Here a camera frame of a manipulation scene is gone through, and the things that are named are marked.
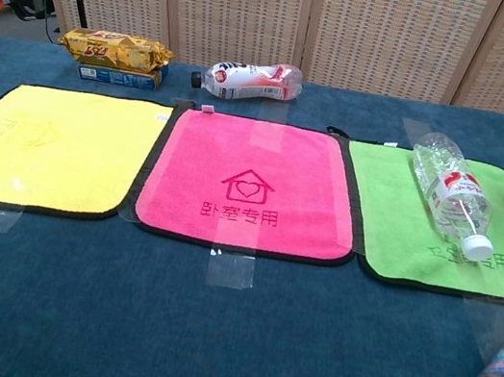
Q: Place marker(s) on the clear water bottle white cap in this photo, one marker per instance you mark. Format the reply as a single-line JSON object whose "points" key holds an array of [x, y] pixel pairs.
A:
{"points": [[452, 189]]}

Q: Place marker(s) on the drink bottle black cap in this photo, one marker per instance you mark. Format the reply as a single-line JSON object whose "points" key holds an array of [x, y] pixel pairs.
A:
{"points": [[246, 82]]}

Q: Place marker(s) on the green towel house print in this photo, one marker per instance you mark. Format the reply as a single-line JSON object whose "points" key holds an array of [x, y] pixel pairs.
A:
{"points": [[384, 212]]}

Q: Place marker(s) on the pink towel house print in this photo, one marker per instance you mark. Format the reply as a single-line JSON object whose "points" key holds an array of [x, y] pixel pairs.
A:
{"points": [[246, 163]]}

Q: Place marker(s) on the wooden woven folding screen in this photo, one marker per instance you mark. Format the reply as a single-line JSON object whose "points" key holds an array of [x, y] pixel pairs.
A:
{"points": [[241, 1]]}

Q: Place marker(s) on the blue cardboard box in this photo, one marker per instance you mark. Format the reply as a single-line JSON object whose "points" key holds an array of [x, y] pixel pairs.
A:
{"points": [[115, 75]]}

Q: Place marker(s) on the gold snack package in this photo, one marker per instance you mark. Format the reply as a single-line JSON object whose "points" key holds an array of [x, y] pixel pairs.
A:
{"points": [[110, 51]]}

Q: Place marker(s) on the yellow towel black trim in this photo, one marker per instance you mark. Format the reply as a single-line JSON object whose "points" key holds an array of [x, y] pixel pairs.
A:
{"points": [[43, 152]]}

